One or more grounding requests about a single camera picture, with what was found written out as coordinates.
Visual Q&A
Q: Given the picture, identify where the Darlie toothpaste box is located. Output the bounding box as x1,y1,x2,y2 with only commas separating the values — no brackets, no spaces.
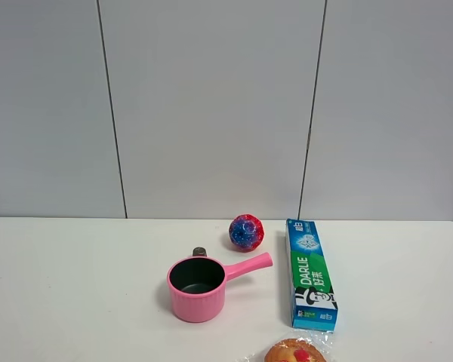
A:
285,219,338,332

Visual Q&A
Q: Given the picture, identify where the pink saucepan with handle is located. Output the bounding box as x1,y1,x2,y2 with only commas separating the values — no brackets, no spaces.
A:
167,253,273,323

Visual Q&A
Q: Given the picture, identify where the small grey metal cap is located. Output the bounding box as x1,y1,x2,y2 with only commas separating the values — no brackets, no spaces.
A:
192,247,207,257

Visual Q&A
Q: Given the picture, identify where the red blue spotted ball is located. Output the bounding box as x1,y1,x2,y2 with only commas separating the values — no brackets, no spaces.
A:
229,214,265,252

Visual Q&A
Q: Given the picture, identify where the wrapped pastry with red topping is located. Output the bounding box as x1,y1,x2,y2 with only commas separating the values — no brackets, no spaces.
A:
237,330,337,362

